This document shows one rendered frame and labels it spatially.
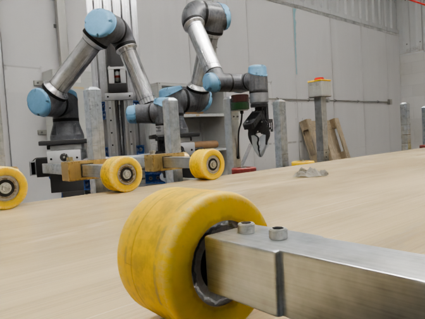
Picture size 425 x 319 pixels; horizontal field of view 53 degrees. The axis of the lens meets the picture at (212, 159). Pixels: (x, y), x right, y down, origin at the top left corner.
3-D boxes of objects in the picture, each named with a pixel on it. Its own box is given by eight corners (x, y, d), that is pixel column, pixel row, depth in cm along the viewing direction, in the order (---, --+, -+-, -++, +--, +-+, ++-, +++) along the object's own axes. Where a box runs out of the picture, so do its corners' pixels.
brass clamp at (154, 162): (143, 171, 128) (142, 154, 127) (180, 167, 136) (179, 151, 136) (154, 172, 123) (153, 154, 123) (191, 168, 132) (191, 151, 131)
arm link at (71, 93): (84, 118, 201) (82, 89, 201) (67, 117, 188) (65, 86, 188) (62, 119, 204) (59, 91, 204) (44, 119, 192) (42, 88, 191)
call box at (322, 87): (308, 99, 179) (307, 81, 178) (318, 99, 183) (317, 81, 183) (322, 97, 173) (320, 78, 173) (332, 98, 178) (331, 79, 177)
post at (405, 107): (403, 192, 228) (400, 102, 226) (406, 191, 230) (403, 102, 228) (409, 192, 226) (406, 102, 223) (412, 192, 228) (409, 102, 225)
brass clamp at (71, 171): (61, 180, 112) (59, 161, 112) (108, 175, 120) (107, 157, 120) (69, 181, 107) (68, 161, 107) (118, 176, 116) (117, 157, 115)
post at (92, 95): (95, 263, 117) (82, 87, 114) (107, 260, 119) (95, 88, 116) (101, 266, 114) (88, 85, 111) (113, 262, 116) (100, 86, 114)
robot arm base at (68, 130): (52, 140, 203) (50, 120, 203) (85, 138, 207) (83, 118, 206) (47, 140, 189) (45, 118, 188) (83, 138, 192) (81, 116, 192)
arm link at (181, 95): (155, 114, 210) (153, 87, 210) (179, 114, 217) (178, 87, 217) (166, 112, 200) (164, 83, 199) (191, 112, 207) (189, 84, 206)
